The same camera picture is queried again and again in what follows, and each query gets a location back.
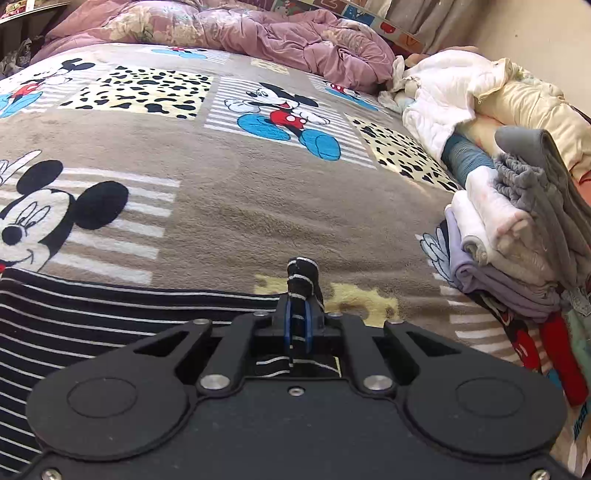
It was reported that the black white striped garment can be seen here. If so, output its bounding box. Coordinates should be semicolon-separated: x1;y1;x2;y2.
0;256;343;476

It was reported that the lilac folded garment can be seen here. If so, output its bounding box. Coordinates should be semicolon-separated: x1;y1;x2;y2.
445;209;561;322

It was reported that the Mickey Mouse plush blanket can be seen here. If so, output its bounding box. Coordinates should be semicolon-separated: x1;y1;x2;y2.
0;42;591;476

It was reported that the cream folded towel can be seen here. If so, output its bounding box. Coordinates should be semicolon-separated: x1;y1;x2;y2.
450;166;557;287

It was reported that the red folded garment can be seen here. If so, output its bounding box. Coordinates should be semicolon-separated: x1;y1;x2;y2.
502;311;589;407

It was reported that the white crumpled garment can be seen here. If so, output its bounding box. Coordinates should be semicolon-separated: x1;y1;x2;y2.
378;49;512;160

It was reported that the grey folded garment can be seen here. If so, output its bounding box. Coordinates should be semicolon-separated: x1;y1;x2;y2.
494;126;590;289

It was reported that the pink floral duvet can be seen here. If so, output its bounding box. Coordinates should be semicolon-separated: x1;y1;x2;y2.
32;1;394;93

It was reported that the grey striped curtain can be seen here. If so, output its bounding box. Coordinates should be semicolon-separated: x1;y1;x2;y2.
363;0;493;53

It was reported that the dark cluttered desk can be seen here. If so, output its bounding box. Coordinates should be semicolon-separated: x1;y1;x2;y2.
0;1;69;80

